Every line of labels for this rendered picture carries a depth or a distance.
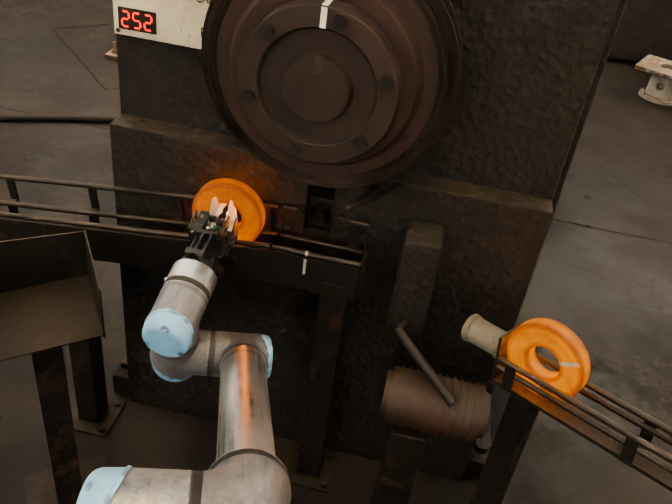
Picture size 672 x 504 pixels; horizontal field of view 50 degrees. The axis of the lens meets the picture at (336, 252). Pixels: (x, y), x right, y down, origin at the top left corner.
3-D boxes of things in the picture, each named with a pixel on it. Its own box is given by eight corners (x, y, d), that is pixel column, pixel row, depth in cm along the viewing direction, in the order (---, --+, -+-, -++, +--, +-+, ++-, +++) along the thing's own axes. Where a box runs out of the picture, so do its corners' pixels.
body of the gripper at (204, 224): (232, 213, 142) (212, 259, 135) (234, 241, 149) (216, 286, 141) (195, 205, 143) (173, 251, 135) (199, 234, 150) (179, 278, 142)
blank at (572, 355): (527, 389, 142) (518, 397, 140) (506, 317, 139) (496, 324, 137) (600, 395, 130) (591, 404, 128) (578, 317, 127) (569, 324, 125)
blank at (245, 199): (193, 174, 153) (187, 181, 150) (263, 181, 150) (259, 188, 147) (200, 236, 161) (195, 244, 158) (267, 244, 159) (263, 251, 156)
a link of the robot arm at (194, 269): (212, 308, 139) (165, 298, 140) (220, 288, 142) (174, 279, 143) (208, 280, 132) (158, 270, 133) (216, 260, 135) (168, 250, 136)
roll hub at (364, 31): (241, 136, 134) (248, -17, 118) (388, 165, 131) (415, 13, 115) (232, 149, 130) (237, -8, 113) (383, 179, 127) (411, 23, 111)
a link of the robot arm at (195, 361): (205, 387, 144) (208, 357, 134) (147, 383, 142) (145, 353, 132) (209, 346, 150) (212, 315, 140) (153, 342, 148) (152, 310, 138)
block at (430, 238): (391, 301, 166) (409, 214, 152) (425, 308, 165) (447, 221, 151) (385, 330, 157) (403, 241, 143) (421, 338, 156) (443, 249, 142)
